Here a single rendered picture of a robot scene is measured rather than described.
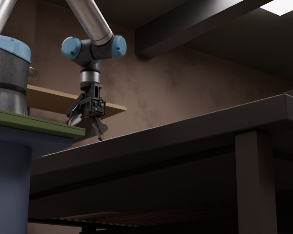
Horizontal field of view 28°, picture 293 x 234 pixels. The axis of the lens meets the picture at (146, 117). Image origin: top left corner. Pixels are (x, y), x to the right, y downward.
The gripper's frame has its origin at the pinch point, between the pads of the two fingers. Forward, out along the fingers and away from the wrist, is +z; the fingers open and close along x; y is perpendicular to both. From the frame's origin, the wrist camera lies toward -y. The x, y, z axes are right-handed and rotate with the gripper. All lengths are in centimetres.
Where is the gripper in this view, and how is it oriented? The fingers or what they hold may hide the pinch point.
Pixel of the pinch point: (84, 140)
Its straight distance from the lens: 208.9
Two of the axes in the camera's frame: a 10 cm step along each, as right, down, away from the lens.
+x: 7.4, 1.9, 6.4
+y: 6.7, -2.1, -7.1
